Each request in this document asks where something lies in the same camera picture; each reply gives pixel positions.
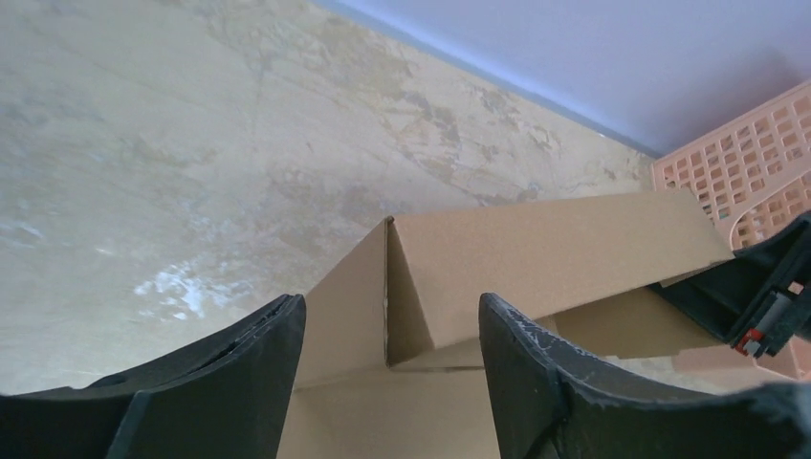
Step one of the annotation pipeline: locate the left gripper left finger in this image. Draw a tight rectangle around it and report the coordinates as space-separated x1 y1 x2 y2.
1 295 306 458

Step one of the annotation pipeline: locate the orange plastic file organizer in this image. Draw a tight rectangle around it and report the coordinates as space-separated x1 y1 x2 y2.
650 78 811 382

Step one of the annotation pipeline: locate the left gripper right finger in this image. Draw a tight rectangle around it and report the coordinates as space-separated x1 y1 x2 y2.
478 293 810 458

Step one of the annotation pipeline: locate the brown cardboard box sheet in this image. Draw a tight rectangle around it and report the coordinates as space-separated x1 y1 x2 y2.
279 190 734 458

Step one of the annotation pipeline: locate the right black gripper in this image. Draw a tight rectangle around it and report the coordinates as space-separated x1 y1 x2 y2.
648 211 810 358

